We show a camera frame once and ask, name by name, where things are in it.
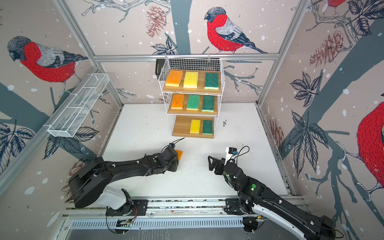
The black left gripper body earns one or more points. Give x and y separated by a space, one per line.
173 167

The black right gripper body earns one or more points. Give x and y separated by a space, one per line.
220 170

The orange sponge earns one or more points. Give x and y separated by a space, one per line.
180 153
174 78
177 102

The yellow sponge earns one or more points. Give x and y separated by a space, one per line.
191 80
195 126

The dark green sponge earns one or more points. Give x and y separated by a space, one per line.
208 104
208 127

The light green sponge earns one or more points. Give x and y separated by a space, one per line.
193 103

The dark green sponge front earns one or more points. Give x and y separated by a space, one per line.
208 104

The dark green sponge carried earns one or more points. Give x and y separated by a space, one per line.
211 81

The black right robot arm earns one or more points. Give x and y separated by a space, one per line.
257 198

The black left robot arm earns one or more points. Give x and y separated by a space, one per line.
90 185

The middle wooden shelf board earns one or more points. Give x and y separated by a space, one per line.
193 113

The top wooden shelf board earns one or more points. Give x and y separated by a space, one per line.
200 90

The black box behind shelf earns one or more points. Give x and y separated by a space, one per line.
159 66

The perforated metal vent strip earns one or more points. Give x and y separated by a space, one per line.
157 224

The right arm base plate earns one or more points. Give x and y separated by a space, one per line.
240 206

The aluminium mounting rail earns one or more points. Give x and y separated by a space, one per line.
195 206

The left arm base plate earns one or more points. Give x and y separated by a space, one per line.
138 207

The white wire three-tier shelf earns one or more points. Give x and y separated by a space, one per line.
191 65

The white wire wall basket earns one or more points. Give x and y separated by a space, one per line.
81 102

